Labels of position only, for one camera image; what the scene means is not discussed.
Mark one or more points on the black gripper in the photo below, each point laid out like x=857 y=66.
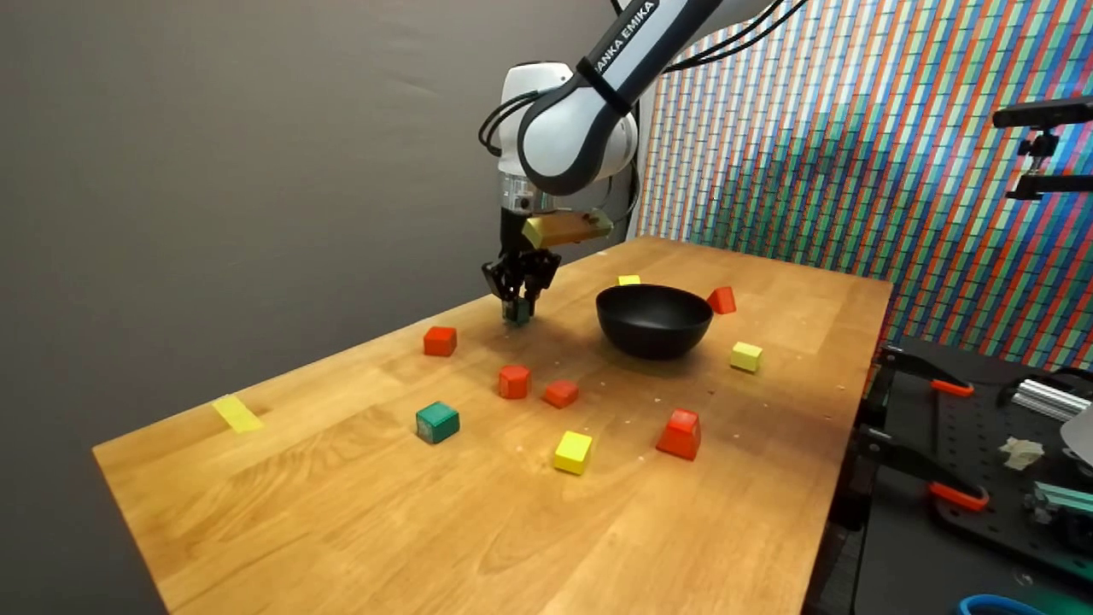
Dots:
x=519 y=273

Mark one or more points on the small red cube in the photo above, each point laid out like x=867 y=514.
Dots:
x=562 y=394

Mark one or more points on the green cube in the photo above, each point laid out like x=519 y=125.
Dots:
x=433 y=422

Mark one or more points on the orange red trapezoid block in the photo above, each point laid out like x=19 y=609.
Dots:
x=680 y=433

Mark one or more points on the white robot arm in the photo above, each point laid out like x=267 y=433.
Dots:
x=562 y=126

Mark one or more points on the black bowl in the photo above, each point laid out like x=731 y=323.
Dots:
x=653 y=323

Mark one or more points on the yellow cube front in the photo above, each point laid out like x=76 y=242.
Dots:
x=571 y=453

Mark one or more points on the orange wedge block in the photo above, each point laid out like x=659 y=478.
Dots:
x=720 y=301

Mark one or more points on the yellow cube near table edge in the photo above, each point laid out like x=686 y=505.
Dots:
x=744 y=355

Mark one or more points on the yellow tape strip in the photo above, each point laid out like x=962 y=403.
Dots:
x=235 y=415

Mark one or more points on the right orange black clamp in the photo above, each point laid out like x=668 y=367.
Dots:
x=938 y=377

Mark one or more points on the orange black clamp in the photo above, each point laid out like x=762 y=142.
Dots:
x=939 y=481
x=938 y=377

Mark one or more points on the left orange black clamp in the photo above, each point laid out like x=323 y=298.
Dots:
x=939 y=481

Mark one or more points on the black pegboard plate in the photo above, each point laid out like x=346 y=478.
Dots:
x=1035 y=518

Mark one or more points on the crumpled white paper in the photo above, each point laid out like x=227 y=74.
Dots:
x=1018 y=456

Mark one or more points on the wrist camera with yellow mount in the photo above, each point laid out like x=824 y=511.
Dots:
x=564 y=227

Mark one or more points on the silver metal bracket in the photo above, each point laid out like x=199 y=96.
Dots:
x=1038 y=397

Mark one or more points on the black camera stand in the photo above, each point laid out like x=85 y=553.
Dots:
x=1038 y=145

